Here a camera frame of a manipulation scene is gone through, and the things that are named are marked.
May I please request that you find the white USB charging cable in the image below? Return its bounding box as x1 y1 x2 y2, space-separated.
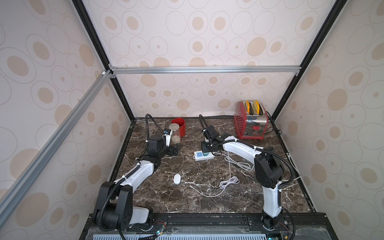
190 149 241 198

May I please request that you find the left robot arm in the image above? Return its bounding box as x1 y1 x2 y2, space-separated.
92 114 179 232

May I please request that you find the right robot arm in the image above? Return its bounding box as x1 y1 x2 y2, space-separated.
199 115 295 231

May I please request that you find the white power strip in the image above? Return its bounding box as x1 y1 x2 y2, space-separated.
193 151 215 162

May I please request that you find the white earbud charging case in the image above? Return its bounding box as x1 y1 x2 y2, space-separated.
173 174 181 185

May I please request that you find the red metal cup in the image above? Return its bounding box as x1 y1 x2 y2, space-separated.
171 118 186 138

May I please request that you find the red chrome toaster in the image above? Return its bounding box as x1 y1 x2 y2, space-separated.
234 101 269 140

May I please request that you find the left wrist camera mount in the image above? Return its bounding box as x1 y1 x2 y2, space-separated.
163 128 173 147

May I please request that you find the white power strip cable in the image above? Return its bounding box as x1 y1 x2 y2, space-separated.
220 151 301 182

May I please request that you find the horizontal aluminium frame bar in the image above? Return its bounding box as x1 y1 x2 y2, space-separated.
112 66 302 75

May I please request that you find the diagonal aluminium frame bar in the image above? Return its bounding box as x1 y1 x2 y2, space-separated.
1 70 112 227

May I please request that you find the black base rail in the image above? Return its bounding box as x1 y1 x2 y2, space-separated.
80 213 338 240

